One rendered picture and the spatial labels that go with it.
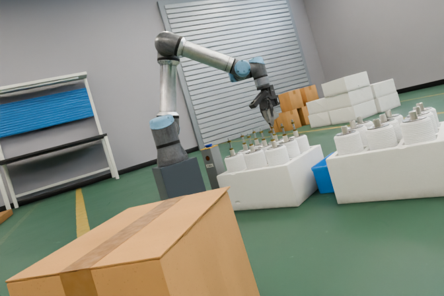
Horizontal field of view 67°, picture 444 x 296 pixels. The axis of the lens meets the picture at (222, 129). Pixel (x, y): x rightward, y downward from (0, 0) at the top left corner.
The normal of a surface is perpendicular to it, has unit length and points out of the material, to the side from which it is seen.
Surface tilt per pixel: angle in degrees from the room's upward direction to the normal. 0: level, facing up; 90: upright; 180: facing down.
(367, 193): 90
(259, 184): 90
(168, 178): 90
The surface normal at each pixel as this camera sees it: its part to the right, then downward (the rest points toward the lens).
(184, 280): 0.92, -0.25
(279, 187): -0.59, 0.18
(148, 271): -0.29, 0.11
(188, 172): 0.40, -0.09
